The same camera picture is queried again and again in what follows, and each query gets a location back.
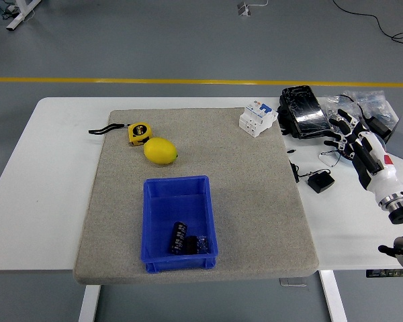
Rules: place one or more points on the black power adapter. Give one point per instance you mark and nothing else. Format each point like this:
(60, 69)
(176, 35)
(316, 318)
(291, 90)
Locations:
(381, 125)

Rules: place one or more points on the black case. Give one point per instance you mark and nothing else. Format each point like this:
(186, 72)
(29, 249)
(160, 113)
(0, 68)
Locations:
(283, 115)

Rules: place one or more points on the small clear plastic bag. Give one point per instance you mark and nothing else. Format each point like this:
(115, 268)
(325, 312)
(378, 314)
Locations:
(204, 243)

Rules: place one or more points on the white circuit breaker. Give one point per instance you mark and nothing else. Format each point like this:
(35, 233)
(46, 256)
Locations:
(254, 120)

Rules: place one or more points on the yellow tape measure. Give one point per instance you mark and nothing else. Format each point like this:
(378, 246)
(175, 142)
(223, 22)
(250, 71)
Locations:
(139, 131)

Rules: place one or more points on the blue plastic box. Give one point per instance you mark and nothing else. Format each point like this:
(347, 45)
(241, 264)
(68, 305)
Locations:
(174, 208)

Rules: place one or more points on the silver floor bracket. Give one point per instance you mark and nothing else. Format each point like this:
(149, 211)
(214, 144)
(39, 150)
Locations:
(244, 9)

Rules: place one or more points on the light blue bowl of batteries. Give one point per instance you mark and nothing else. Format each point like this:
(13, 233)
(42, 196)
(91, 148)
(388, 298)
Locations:
(344, 159)

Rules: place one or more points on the metal bracket under table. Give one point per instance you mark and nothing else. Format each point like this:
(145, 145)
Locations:
(292, 283)

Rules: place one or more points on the white table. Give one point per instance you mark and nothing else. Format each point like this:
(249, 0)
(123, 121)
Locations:
(53, 201)

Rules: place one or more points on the clear bag of nuts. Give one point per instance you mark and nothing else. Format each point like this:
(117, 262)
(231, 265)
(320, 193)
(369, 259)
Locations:
(332, 107)

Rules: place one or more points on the black cracked phone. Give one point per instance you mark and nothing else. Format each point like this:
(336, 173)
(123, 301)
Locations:
(305, 107)

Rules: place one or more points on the white stand frame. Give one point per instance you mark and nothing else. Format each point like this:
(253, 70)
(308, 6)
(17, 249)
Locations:
(18, 15)

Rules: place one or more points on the grey-brown mat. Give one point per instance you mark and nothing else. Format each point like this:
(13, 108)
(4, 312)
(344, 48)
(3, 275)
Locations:
(221, 161)

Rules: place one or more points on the dark cylindrical battery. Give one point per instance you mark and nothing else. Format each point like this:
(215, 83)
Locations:
(190, 245)
(178, 236)

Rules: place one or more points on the yellow lemon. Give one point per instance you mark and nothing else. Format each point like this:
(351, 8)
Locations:
(160, 151)

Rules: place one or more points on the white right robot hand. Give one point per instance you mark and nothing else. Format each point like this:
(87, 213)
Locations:
(376, 157)

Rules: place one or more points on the clear bag of blue parts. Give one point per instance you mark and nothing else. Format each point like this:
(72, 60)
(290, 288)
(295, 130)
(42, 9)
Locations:
(372, 99)

